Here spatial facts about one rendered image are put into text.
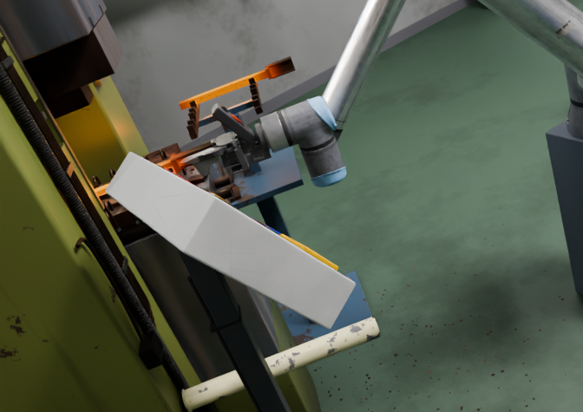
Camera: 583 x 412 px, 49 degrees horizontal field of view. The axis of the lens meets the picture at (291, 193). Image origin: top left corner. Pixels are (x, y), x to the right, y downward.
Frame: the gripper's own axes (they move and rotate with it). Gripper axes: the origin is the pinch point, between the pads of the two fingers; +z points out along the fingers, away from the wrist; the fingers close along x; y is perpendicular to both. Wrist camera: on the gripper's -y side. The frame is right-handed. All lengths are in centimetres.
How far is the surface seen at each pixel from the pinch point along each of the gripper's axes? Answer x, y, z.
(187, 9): 296, 11, 4
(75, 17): -17.5, -40.1, 4.7
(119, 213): -12.4, 2.4, 16.5
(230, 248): -74, -13, -13
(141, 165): -50, -19, -2
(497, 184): 98, 98, -105
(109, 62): -12.0, -29.3, 3.5
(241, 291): -15.9, 30.7, -1.8
